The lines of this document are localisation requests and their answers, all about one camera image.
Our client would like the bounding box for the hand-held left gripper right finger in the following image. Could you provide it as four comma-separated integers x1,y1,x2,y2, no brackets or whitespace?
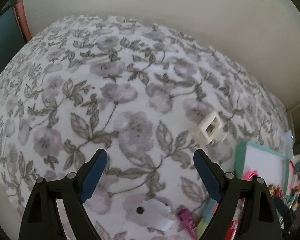
194,149,283,240

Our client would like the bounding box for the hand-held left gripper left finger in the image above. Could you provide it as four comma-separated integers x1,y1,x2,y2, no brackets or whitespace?
19,149,108,240

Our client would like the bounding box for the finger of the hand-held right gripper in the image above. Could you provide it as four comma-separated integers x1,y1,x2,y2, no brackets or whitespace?
272,196,294,233

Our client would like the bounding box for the teal shallow box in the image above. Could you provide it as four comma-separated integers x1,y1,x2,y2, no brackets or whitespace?
234,141,290,198

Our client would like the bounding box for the white hair claw clip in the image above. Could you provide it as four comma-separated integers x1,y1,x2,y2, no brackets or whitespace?
191,111,227,144

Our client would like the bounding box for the clutter of colourful trinkets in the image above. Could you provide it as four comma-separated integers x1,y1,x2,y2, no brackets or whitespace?
289,160,300,205

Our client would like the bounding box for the pink wrist watch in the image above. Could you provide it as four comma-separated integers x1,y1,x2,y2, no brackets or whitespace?
242,170,259,180

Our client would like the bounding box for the magenta small tube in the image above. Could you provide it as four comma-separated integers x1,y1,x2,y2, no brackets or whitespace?
177,207,198,239

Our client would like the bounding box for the white plug adapter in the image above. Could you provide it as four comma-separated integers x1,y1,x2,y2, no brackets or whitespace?
126,199,177,230

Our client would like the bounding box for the white device with green light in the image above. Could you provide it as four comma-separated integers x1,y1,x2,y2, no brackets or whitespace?
282,129,294,153

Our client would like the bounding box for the grey floral blanket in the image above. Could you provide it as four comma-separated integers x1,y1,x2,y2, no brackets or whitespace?
0,15,294,240

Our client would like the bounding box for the dark blue cabinet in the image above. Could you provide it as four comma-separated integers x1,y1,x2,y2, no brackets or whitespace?
0,7,25,75

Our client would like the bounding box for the pink board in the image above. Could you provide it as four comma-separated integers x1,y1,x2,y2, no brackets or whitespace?
14,1,32,43

